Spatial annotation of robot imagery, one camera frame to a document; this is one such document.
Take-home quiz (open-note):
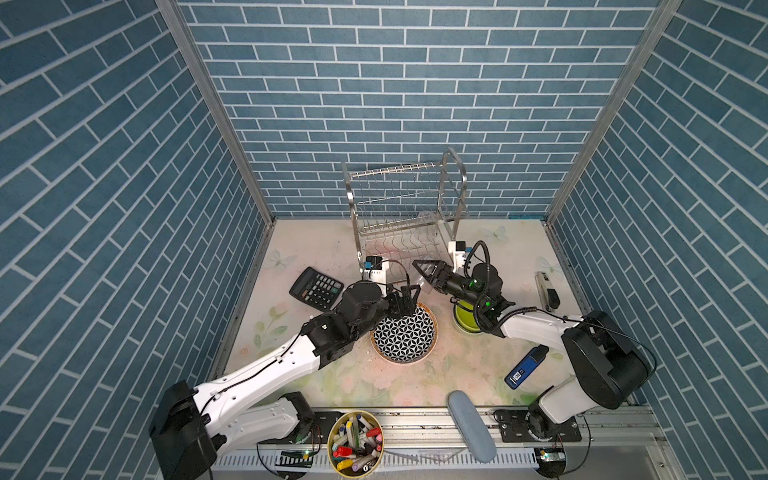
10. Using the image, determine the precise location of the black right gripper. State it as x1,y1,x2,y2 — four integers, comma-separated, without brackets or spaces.
415,260,486,313

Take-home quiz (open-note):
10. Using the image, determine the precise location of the white patterned large bowl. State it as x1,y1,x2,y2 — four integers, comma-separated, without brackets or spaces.
370,303,438,365

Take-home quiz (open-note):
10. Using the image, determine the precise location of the lime green small bowl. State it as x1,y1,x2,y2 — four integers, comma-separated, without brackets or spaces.
453,301,482,335

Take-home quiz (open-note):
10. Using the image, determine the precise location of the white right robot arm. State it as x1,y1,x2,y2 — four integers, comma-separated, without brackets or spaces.
412,260,653,425

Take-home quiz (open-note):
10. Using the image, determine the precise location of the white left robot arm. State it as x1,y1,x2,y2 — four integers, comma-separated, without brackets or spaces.
148,280,421,479

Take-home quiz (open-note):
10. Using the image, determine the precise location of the steel two-tier dish rack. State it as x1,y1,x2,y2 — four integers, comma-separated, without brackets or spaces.
341,148,468,281

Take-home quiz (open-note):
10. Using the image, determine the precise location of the black desk calculator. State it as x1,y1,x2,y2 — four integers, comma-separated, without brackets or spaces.
289,267,344,312

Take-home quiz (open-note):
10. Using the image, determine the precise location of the blue card device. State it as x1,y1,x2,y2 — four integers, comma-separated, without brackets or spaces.
504,345,549,390

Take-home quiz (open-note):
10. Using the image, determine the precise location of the grey blue oval case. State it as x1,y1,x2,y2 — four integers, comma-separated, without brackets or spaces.
447,390,497,463

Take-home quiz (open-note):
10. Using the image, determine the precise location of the yellow tin pen holder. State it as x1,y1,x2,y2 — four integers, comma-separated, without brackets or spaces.
327,411,385,479

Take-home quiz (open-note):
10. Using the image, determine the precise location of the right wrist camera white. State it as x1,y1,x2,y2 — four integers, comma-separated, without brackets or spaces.
448,241,472,273

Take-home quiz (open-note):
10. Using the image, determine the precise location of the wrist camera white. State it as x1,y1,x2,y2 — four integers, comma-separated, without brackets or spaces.
448,241,472,273
362,255,388,284

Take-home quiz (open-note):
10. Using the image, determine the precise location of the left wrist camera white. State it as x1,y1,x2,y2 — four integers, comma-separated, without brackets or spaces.
362,255,388,284

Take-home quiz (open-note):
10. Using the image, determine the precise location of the aluminium front rail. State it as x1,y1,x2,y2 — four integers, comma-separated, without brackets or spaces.
155,404,661,480

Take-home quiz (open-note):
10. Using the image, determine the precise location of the aluminium corner frame post right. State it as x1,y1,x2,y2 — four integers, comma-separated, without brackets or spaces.
543,0,682,229

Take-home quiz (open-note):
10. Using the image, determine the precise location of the aluminium corner frame post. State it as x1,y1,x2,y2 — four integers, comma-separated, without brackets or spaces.
543,0,682,229
156,0,275,228

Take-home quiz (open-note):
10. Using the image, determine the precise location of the aluminium corner frame post left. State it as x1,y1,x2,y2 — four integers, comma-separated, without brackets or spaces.
156,0,275,228

